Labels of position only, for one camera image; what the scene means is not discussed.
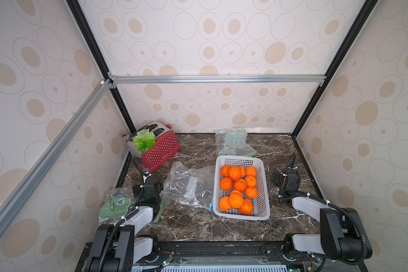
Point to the aluminium left side bar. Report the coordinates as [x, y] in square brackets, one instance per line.
[22, 193]

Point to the white perforated plastic basket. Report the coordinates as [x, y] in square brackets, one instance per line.
[261, 204]

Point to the green plastic lettuce leaf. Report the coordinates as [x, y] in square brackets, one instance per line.
[144, 140]

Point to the black left corner post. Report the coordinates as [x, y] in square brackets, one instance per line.
[85, 29]

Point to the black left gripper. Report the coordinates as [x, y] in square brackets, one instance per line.
[137, 189]

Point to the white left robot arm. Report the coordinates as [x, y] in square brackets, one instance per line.
[122, 238]

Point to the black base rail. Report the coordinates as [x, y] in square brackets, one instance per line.
[207, 256]

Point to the eleventh orange fruit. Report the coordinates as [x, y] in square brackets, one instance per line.
[235, 191]

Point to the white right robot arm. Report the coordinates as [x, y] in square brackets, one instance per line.
[342, 236]

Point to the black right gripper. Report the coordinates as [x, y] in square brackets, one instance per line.
[289, 173]

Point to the aluminium rear cross bar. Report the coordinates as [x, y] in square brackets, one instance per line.
[204, 79]

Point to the black corner frame post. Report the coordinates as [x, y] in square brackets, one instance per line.
[354, 31]

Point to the blue-seal zip-top bag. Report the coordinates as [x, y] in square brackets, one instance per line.
[190, 186]

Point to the red polka-dot toaster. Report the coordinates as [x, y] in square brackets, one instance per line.
[166, 146]

